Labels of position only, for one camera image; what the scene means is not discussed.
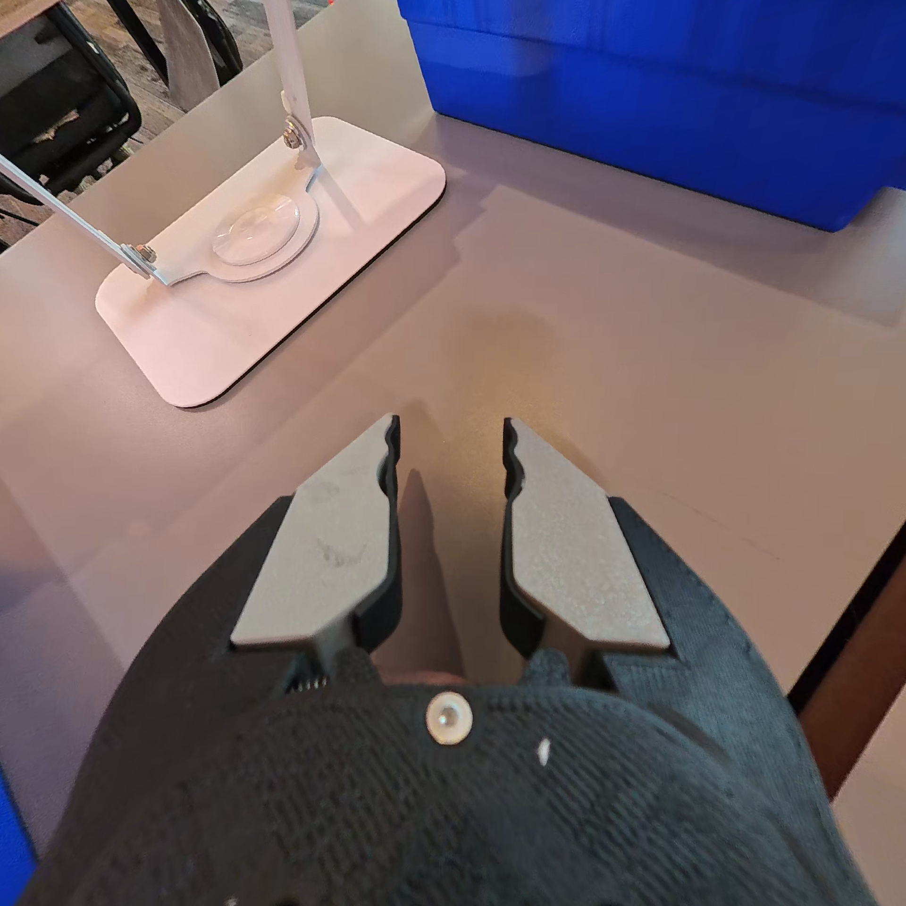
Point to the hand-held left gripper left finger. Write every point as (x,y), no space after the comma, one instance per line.
(325,559)

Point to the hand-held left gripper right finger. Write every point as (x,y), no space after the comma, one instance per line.
(580,566)

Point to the blue plastic bin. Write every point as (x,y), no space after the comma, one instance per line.
(672,106)
(14,849)

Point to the black office chair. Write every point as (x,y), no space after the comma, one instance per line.
(64,106)

